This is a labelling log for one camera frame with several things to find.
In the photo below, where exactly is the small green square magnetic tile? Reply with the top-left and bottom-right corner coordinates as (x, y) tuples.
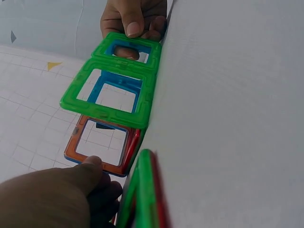
(91, 32), (163, 72)

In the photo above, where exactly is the large green square magnetic tile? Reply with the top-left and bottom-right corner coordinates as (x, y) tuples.
(59, 57), (159, 129)

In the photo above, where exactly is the dark red magnetic tile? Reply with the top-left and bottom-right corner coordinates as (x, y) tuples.
(149, 151), (173, 228)

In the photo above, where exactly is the person's left hand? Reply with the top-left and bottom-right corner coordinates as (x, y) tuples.
(0, 155), (124, 228)

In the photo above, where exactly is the person's right hand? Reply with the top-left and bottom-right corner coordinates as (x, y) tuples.
(100, 0), (168, 61)

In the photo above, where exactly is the orange square magnetic tile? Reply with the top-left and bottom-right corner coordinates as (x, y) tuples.
(64, 115), (137, 176)

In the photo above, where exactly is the blue square magnetic tile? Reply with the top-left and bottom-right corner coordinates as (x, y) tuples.
(87, 70), (143, 114)

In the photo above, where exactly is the green magnetic tile, rounded edge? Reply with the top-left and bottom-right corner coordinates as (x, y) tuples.
(115, 149), (160, 228)

